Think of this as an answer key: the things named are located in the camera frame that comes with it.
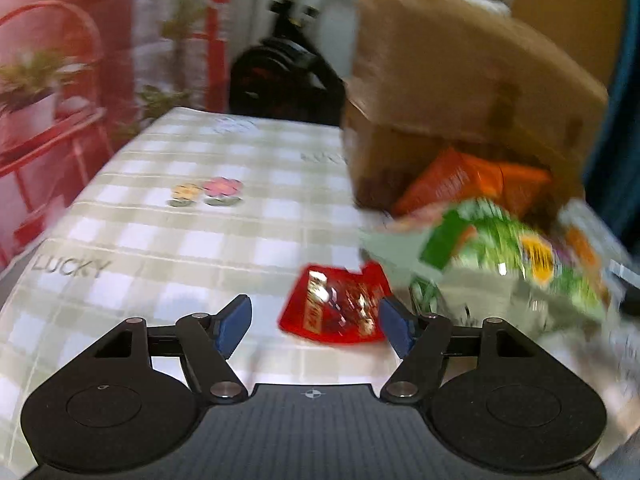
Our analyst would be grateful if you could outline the wooden board panel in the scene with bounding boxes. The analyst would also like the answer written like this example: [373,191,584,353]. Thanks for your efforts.
[511,0,627,86]

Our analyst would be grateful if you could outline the green snack bag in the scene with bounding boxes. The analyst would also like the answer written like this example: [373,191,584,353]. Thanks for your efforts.
[360,198,630,334]

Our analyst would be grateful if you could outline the black exercise bike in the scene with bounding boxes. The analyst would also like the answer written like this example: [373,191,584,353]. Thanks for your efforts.
[228,0,345,127]

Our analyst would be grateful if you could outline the orange snack bag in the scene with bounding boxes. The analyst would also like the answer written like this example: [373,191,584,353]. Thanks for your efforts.
[392,148,552,217]

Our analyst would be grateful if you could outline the red snack packet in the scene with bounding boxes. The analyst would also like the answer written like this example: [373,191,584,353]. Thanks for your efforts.
[278,262,392,344]

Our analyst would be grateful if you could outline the red printed backdrop cloth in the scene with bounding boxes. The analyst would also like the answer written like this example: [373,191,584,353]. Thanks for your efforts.
[1,0,231,268]

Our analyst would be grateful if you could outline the cardboard box with plastic liner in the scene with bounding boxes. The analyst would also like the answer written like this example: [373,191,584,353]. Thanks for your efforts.
[342,0,608,210]

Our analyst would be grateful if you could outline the teal curtain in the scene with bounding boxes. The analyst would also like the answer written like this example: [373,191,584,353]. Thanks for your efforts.
[584,0,639,257]

